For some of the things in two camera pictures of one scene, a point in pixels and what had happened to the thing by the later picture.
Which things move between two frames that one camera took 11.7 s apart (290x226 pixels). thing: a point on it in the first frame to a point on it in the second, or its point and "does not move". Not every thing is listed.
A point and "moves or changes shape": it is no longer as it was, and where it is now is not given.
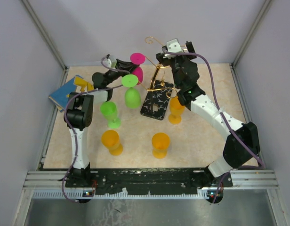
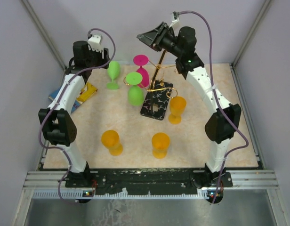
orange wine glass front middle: (160, 142) does not move
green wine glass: (108, 109) moves or changes shape
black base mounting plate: (148, 180) does not move
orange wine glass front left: (110, 139) does not move
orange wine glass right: (176, 109) does not move
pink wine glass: (138, 58) moves or changes shape
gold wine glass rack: (148, 39) moves or changes shape
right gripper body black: (174, 63) to (167, 42)
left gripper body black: (113, 75) to (95, 59)
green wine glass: (132, 98) moves or changes shape
